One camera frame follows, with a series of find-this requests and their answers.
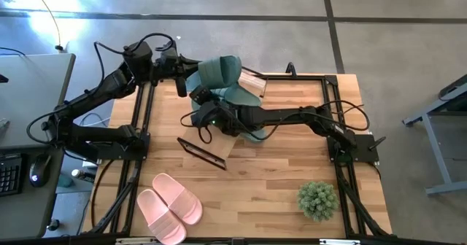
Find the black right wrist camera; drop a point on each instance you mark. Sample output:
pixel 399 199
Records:
pixel 200 95

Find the dark green rubber slide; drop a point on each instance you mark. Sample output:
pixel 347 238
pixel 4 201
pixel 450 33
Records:
pixel 261 136
pixel 219 71

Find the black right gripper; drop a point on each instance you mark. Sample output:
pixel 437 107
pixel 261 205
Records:
pixel 222 119

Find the black aluminium table frame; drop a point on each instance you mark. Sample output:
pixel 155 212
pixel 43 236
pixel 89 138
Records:
pixel 310 78

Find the teal rubber slide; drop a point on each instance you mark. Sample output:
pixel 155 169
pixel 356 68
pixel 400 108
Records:
pixel 241 96

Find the dark grey desk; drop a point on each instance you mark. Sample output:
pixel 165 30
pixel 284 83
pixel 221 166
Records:
pixel 22 216

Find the black round knob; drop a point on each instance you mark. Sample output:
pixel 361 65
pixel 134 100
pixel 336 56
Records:
pixel 53 225

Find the black computer mouse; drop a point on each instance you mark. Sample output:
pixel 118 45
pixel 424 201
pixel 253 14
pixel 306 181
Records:
pixel 42 165

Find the wooden shelf black metal frame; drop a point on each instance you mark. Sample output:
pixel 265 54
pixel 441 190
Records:
pixel 211 146

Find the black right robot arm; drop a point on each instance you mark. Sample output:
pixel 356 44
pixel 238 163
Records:
pixel 284 115

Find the small round artificial plant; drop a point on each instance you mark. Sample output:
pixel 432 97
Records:
pixel 318 201

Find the grey metal table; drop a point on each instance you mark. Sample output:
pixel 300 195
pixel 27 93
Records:
pixel 436 150

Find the teal round object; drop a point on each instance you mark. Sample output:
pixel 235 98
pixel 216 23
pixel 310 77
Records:
pixel 66 181

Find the pink rubber slide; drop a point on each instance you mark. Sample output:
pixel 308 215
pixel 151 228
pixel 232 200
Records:
pixel 160 219
pixel 178 197

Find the small black clamp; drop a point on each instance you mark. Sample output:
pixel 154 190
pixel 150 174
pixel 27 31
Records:
pixel 290 70

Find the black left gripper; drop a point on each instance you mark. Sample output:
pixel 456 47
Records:
pixel 168 66

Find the light grey desk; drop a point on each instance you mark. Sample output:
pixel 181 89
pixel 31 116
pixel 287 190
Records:
pixel 33 92

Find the silver metal bracket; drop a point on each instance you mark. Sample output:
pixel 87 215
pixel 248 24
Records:
pixel 135 241
pixel 339 242

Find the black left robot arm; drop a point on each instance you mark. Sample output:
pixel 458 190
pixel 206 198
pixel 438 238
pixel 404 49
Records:
pixel 109 84

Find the black keyboard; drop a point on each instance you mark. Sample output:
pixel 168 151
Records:
pixel 11 175

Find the small bottle white cap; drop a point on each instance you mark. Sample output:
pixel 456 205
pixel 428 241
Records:
pixel 76 173

